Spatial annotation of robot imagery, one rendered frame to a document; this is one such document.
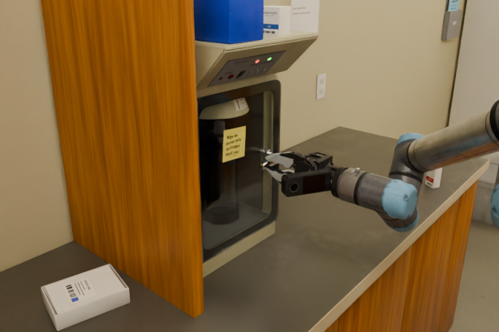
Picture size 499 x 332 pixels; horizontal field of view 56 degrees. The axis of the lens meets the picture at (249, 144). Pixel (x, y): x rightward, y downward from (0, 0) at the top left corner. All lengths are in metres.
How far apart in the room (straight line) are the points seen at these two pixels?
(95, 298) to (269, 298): 0.38
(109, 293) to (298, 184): 0.48
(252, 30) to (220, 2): 0.09
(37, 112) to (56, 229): 0.33
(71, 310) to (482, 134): 0.87
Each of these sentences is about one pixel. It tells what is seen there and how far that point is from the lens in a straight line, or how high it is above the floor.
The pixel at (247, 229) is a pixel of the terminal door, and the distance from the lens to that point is 1.24.
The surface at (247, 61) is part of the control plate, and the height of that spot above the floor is 1.47.
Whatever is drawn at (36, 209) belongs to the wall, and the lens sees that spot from 1.37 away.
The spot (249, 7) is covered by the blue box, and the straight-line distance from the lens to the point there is 0.94.
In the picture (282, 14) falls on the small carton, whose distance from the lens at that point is 1.06.
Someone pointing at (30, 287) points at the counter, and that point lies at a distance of 1.27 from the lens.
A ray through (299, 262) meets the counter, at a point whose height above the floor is 0.94.
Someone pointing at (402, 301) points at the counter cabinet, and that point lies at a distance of 1.67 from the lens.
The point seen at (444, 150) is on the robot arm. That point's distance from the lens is 1.00.
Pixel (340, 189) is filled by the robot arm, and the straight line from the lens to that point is 1.03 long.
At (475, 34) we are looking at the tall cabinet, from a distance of 3.90.
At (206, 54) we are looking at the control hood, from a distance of 0.92.
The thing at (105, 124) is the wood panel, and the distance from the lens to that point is 1.10.
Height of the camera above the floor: 1.63
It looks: 19 degrees down
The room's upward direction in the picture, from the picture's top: straight up
